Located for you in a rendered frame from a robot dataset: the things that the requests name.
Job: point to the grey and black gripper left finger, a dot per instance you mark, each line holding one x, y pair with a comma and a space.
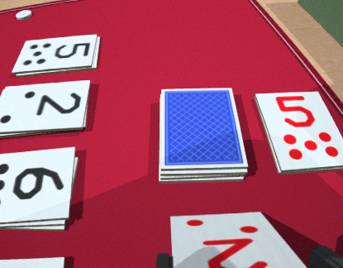
164, 261

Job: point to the white flat disc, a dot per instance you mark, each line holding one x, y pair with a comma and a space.
23, 15

